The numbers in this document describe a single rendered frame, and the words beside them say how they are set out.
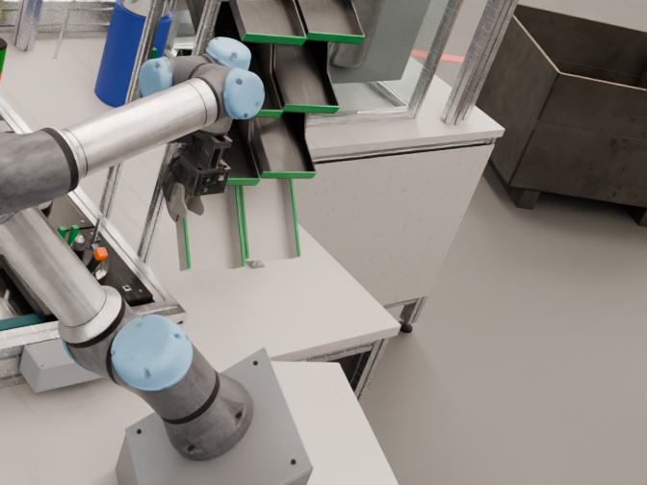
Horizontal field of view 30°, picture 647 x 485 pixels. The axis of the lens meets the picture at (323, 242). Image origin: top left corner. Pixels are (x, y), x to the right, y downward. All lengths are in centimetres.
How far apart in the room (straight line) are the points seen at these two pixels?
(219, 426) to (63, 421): 41
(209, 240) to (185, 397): 69
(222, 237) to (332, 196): 108
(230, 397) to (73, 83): 159
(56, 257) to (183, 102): 31
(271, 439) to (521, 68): 373
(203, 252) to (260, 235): 16
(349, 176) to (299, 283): 83
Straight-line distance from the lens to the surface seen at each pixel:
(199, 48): 235
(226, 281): 274
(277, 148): 256
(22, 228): 183
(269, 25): 232
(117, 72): 327
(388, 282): 407
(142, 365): 187
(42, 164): 167
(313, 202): 356
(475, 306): 468
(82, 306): 193
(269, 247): 262
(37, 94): 328
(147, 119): 177
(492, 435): 409
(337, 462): 238
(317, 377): 256
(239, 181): 243
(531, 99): 536
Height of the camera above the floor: 239
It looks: 31 degrees down
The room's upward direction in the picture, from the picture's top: 20 degrees clockwise
